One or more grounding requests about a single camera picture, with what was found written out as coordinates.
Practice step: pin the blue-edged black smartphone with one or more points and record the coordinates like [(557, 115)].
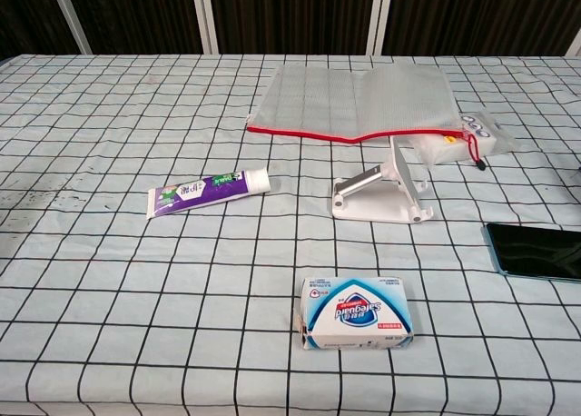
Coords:
[(535, 252)]

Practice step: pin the white silver phone stand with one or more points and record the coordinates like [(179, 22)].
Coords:
[(386, 202)]

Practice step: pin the purple white toothpaste tube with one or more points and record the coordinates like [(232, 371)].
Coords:
[(199, 191)]

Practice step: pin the grey mesh red-zipper pouch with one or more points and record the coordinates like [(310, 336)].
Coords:
[(345, 98)]

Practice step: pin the blue white soap box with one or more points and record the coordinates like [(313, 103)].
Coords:
[(358, 311)]

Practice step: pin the white black checkered tablecloth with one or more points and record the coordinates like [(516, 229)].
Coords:
[(136, 298)]

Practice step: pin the clear plastic packet white contents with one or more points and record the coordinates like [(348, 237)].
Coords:
[(481, 143)]

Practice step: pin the white background frame post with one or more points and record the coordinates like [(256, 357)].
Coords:
[(575, 21), (208, 16), (70, 16), (380, 16)]

